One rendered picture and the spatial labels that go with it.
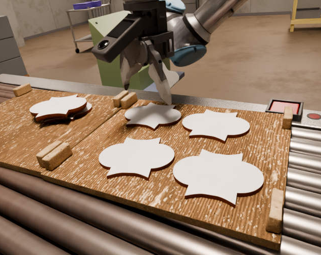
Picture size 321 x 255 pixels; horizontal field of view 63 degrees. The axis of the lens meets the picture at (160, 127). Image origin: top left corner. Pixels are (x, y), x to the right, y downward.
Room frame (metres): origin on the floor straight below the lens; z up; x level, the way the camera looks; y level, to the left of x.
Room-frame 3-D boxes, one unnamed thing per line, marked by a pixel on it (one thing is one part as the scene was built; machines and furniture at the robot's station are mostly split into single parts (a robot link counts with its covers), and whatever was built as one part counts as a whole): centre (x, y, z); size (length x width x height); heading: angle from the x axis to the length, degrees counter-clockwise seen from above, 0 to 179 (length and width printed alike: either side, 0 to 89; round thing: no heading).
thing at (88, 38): (6.19, 1.18, 0.50); 1.05 x 0.63 x 0.99; 152
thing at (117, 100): (0.68, 0.10, 0.95); 0.06 x 0.02 x 0.03; 153
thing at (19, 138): (0.65, 0.33, 0.93); 0.41 x 0.35 x 0.02; 63
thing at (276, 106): (0.56, -0.30, 0.92); 0.06 x 0.06 x 0.01; 58
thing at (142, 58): (0.58, 0.01, 1.13); 0.09 x 0.08 x 0.12; 131
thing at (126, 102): (0.66, 0.08, 0.95); 0.06 x 0.02 x 0.03; 151
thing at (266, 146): (0.45, -0.03, 0.93); 0.41 x 0.35 x 0.02; 61
